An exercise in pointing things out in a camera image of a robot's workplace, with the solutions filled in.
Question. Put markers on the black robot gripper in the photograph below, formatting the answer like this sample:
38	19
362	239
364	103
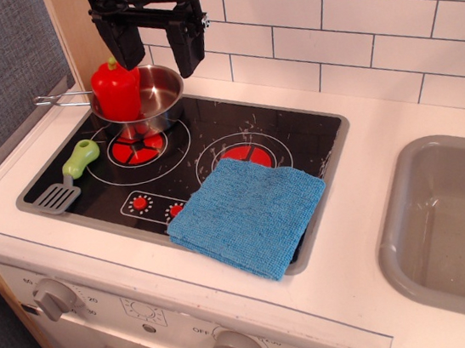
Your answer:
117	22

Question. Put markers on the red toy bell pepper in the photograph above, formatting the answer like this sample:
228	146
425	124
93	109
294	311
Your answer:
117	91

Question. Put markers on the blue folded cloth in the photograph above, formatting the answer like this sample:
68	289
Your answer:
249	216

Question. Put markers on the stainless steel saucepan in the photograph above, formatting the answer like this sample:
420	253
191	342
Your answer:
161	93

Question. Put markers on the black toy stovetop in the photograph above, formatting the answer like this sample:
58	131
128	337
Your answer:
136	187

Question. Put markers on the grey left oven knob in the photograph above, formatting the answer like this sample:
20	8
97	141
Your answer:
54	298

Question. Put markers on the grey toy sink basin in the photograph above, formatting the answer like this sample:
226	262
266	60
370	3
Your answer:
422	251

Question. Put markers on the wooden side post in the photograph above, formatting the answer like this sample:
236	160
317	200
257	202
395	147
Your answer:
83	47

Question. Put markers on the green handled grey spatula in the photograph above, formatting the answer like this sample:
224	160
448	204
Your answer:
58	197

